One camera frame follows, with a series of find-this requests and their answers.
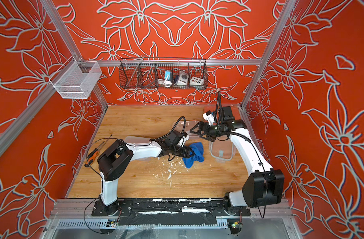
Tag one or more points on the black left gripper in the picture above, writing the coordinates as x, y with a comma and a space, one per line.
186, 153

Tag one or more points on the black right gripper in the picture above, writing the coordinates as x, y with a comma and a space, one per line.
201, 124

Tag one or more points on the blue cleaning cloth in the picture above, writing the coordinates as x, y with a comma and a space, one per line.
196, 154

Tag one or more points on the clear lunch box lid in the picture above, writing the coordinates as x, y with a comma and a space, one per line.
222, 151

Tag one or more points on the clear lunch box with lid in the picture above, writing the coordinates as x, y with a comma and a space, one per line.
188, 125

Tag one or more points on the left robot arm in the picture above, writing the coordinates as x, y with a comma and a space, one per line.
114, 160

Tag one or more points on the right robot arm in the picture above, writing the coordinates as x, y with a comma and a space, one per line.
264, 184

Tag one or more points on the orange plastic tool case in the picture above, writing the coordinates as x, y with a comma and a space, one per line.
236, 112

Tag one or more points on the white button box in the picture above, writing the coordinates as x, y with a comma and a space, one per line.
196, 82

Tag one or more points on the white round-dial device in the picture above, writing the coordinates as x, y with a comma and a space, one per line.
183, 79

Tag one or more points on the blue small box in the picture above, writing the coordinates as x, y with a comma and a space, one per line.
167, 76

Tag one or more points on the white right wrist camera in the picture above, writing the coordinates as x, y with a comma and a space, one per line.
209, 117

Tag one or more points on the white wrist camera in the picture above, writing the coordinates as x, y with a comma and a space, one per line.
209, 117
184, 139

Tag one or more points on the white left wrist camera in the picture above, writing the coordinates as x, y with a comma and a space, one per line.
184, 139

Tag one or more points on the white charger with cable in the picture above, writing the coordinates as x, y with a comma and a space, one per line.
165, 83

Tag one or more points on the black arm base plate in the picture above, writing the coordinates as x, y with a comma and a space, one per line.
130, 206

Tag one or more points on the black wire wall basket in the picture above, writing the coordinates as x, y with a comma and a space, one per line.
142, 73

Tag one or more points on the orange handled screwdriver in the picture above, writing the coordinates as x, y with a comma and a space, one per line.
94, 154

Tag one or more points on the clear acrylic wall bin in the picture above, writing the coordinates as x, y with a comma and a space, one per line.
76, 80

